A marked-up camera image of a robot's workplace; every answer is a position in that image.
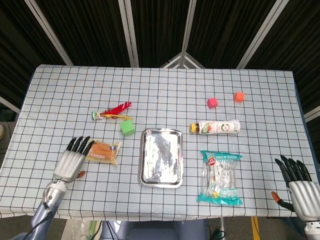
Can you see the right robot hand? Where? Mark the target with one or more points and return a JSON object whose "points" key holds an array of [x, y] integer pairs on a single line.
{"points": [[300, 190]]}

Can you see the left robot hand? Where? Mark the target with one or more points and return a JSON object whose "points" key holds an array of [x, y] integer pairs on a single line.
{"points": [[68, 162]]}

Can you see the packaged bread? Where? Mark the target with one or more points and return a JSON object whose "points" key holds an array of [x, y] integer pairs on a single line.
{"points": [[103, 152]]}

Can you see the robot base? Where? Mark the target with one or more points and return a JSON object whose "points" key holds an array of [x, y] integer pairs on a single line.
{"points": [[155, 230]]}

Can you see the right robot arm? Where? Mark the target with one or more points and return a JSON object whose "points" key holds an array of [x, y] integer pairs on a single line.
{"points": [[313, 230]]}

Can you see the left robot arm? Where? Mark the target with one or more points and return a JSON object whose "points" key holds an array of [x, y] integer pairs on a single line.
{"points": [[47, 205]]}

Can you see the metal tray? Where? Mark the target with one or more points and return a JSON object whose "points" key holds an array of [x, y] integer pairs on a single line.
{"points": [[161, 157]]}

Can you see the red feather shuttlecock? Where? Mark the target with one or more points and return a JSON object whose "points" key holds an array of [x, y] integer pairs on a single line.
{"points": [[112, 112]]}

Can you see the green cube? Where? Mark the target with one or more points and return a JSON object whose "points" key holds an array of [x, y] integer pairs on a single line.
{"points": [[127, 127]]}

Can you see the teal snack package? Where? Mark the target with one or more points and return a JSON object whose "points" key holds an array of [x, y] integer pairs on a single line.
{"points": [[220, 177]]}

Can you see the drink bottle yellow cap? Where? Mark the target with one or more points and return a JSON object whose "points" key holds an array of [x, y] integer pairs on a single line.
{"points": [[215, 127]]}

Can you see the checkered tablecloth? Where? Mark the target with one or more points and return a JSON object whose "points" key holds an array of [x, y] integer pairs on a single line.
{"points": [[160, 105]]}

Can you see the orange cube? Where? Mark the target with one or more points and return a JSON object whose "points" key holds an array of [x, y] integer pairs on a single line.
{"points": [[239, 97]]}

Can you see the pink cube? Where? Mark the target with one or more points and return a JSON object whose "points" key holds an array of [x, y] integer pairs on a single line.
{"points": [[212, 102]]}

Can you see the folding screen panels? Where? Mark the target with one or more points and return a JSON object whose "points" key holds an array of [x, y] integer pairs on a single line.
{"points": [[160, 30]]}

